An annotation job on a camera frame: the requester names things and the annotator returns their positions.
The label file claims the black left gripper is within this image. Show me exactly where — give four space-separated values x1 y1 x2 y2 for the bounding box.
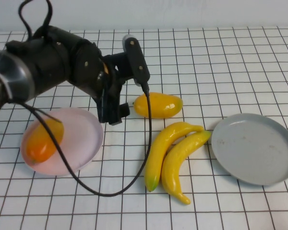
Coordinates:
97 53 135 126

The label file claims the yellow plastic mango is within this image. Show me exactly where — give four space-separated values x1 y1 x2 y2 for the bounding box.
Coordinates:
133 92 184 119

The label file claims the orange plastic mango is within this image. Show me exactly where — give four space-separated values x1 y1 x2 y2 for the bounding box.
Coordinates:
25 118 65 165

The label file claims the yellow plastic banana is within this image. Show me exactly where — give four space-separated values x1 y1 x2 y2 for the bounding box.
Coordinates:
144 121 204 192
161 130 212 206

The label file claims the pink round plate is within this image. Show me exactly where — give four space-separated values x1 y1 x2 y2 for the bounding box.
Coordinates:
20 107 104 177

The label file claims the grey round plate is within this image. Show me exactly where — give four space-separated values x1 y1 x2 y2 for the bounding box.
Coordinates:
211 113 288 186

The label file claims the white black-grid tablecloth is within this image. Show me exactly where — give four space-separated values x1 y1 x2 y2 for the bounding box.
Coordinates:
0 25 288 230

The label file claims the black camera cable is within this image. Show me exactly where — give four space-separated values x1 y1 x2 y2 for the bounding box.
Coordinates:
23 81 152 197

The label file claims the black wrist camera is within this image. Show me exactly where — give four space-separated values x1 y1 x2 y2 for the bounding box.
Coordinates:
121 34 151 87

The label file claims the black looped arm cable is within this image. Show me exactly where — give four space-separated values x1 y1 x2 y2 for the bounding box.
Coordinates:
18 0 54 43

